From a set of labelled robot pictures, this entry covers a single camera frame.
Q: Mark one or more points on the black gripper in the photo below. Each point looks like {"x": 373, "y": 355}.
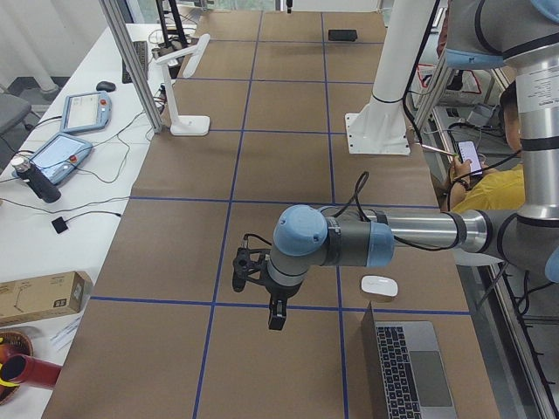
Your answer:
{"x": 279, "y": 292}

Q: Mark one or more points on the grey laptop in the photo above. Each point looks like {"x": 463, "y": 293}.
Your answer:
{"x": 406, "y": 373}

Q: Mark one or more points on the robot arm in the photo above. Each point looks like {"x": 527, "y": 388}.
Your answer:
{"x": 482, "y": 34}

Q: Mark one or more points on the white computer mouse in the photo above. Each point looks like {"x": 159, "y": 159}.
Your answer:
{"x": 379, "y": 287}

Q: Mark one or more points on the black mouse pad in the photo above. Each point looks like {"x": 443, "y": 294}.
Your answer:
{"x": 342, "y": 35}

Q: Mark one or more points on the black computer mouse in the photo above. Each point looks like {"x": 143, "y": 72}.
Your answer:
{"x": 106, "y": 86}

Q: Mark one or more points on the small black square device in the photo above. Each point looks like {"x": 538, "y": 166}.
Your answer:
{"x": 60, "y": 225}

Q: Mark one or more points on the smartphone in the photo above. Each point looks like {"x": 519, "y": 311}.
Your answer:
{"x": 468, "y": 151}

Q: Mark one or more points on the cardboard box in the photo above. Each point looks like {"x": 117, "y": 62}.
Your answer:
{"x": 43, "y": 297}

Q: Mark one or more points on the person in yellow shirt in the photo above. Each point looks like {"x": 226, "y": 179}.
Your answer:
{"x": 496, "y": 189}

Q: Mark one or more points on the red cylinder container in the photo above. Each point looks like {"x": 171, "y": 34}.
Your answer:
{"x": 22, "y": 369}

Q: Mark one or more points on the woven basket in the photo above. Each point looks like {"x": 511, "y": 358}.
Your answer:
{"x": 12, "y": 342}

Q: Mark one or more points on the lower teach pendant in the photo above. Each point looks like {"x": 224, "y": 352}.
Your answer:
{"x": 60, "y": 156}

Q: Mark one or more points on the teach pendant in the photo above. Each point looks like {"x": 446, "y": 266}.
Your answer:
{"x": 60, "y": 156}
{"x": 85, "y": 112}

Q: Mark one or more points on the black water bottle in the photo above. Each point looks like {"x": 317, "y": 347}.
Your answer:
{"x": 27, "y": 171}

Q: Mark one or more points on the upper teach pendant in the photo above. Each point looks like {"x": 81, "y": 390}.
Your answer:
{"x": 85, "y": 112}

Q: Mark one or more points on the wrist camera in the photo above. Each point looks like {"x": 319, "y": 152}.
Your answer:
{"x": 249, "y": 263}

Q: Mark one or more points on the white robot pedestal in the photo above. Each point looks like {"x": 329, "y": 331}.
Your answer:
{"x": 380, "y": 127}

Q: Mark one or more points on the aluminium frame post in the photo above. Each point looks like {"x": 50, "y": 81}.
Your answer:
{"x": 116, "y": 24}

